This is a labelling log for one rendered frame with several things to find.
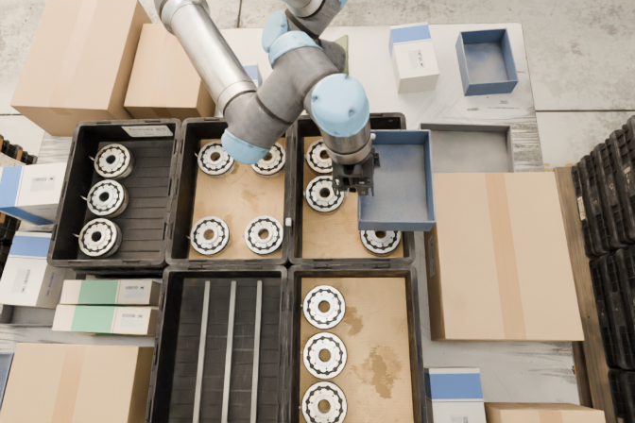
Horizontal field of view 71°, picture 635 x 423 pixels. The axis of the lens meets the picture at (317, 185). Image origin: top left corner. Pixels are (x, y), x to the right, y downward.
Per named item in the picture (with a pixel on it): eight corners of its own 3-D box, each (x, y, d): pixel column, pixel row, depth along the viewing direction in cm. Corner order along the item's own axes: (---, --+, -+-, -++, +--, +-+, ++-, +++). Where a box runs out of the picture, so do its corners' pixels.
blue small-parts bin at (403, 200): (357, 143, 101) (357, 129, 94) (424, 143, 100) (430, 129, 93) (357, 230, 94) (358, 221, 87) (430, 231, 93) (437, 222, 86)
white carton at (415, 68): (387, 43, 153) (389, 25, 144) (422, 39, 152) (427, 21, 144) (397, 94, 146) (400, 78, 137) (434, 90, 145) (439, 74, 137)
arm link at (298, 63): (242, 76, 70) (278, 126, 66) (286, 18, 65) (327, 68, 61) (274, 86, 76) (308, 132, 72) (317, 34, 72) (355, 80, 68)
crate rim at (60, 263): (80, 125, 126) (76, 121, 124) (184, 122, 124) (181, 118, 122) (50, 267, 112) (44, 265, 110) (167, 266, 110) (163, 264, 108)
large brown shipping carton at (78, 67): (83, 37, 163) (48, -4, 144) (163, 39, 160) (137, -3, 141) (51, 136, 149) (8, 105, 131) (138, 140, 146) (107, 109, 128)
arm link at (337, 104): (343, 56, 61) (380, 99, 58) (351, 98, 71) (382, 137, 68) (295, 88, 60) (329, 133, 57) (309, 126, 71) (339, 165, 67)
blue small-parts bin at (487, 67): (454, 44, 151) (459, 31, 144) (500, 42, 150) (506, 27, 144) (464, 96, 144) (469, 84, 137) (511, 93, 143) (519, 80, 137)
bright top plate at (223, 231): (190, 219, 119) (190, 218, 119) (228, 214, 119) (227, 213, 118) (191, 257, 116) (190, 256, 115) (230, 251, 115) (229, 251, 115)
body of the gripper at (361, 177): (334, 197, 83) (324, 174, 72) (335, 155, 86) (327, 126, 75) (375, 197, 82) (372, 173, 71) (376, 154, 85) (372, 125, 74)
